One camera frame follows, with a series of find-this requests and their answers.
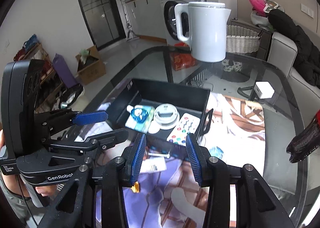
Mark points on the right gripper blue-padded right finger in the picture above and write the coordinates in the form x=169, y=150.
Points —
x=198, y=156

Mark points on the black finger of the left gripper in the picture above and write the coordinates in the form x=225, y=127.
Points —
x=109, y=139

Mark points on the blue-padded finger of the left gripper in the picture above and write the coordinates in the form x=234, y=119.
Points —
x=90, y=118

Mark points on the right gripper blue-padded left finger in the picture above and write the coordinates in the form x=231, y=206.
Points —
x=133, y=156

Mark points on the small blue plastic toy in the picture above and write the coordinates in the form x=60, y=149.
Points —
x=216, y=152

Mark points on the white glue bottle orange cap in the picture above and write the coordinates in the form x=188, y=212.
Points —
x=149, y=166

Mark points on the white remote colourful buttons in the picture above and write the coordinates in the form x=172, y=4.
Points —
x=187, y=124

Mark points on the white round device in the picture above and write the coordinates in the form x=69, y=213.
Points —
x=166, y=117

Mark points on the brown handle screwdriver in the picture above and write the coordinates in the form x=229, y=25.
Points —
x=150, y=151

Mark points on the green white tissue pack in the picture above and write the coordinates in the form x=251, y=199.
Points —
x=141, y=127

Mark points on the person's left hand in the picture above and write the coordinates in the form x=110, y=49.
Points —
x=46, y=191

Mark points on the wooden shoe rack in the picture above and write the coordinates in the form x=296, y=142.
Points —
x=46, y=80

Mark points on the purple rolled mat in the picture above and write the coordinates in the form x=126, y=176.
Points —
x=63, y=71

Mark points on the anime print table mat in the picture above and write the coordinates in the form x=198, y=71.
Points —
x=172, y=198

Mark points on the cardboard box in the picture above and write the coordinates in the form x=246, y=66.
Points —
x=90, y=65

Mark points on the black storage box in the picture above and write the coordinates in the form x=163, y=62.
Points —
x=154, y=93

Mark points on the white power adapter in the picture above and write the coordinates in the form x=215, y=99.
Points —
x=263, y=90

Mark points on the red orange bag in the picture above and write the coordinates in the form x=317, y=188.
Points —
x=181, y=58

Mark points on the cola bottle red label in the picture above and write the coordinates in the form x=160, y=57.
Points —
x=302, y=145

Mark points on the white wicker basket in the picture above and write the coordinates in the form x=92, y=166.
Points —
x=241, y=40

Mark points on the grey sofa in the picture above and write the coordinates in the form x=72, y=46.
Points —
x=283, y=53

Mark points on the white electric kettle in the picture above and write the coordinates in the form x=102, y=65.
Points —
x=207, y=29

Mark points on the black jacket on sofa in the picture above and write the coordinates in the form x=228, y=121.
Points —
x=307, y=59

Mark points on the pink plush item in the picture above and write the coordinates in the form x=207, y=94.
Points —
x=258, y=5

